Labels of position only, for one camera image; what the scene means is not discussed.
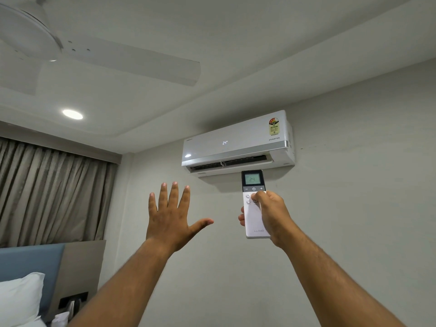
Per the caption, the person's left hand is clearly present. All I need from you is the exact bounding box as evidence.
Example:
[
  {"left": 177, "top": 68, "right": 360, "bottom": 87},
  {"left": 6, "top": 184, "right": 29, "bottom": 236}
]
[{"left": 146, "top": 181, "right": 215, "bottom": 254}]

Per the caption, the blue padded headboard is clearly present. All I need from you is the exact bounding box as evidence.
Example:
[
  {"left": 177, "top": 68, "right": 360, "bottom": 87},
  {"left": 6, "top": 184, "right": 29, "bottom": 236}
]
[{"left": 0, "top": 243, "right": 66, "bottom": 314}]

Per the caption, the beige headboard side panel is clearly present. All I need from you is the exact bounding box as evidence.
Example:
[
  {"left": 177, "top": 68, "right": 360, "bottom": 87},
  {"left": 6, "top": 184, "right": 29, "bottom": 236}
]
[{"left": 45, "top": 240, "right": 107, "bottom": 322}]

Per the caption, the person's left forearm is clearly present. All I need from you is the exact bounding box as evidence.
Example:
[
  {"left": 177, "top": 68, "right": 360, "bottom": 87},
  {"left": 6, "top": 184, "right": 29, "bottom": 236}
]
[{"left": 67, "top": 238, "right": 178, "bottom": 327}]

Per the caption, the white ceiling fan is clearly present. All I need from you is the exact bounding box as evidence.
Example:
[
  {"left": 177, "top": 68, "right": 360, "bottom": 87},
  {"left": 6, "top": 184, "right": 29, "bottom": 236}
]
[{"left": 0, "top": 0, "right": 201, "bottom": 96}]

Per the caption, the person's right hand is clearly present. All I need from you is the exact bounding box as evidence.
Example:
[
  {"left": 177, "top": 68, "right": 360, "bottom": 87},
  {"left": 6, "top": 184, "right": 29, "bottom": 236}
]
[{"left": 238, "top": 191, "right": 295, "bottom": 249}]

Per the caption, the white pillow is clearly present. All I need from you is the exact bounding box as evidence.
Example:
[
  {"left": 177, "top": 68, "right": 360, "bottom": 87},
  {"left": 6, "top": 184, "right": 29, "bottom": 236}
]
[{"left": 0, "top": 272, "right": 46, "bottom": 327}]

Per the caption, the beige pleated curtain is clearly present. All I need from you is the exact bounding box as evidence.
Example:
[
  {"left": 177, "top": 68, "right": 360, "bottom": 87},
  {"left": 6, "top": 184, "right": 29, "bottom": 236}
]
[{"left": 0, "top": 136, "right": 118, "bottom": 248}]

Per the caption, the white air conditioner remote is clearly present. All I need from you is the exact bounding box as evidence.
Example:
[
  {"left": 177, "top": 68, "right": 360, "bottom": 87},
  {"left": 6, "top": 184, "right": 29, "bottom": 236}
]
[{"left": 241, "top": 170, "right": 272, "bottom": 240}]

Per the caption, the brown curtain pelmet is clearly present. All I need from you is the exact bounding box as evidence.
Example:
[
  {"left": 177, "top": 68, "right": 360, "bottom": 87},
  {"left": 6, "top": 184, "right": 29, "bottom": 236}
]
[{"left": 0, "top": 120, "right": 122, "bottom": 165}]

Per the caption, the black wall switch panel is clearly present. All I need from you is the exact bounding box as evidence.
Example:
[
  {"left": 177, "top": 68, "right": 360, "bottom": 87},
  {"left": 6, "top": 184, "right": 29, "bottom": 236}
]
[{"left": 58, "top": 291, "right": 89, "bottom": 311}]

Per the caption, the person's right forearm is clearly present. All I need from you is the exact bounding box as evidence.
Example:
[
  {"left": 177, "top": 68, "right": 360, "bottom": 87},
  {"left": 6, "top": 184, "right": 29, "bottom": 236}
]
[{"left": 272, "top": 224, "right": 406, "bottom": 327}]

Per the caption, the white wall air conditioner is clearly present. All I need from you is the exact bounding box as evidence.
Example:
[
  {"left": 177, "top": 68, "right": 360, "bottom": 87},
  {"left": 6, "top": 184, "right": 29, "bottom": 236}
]
[{"left": 181, "top": 110, "right": 296, "bottom": 177}]

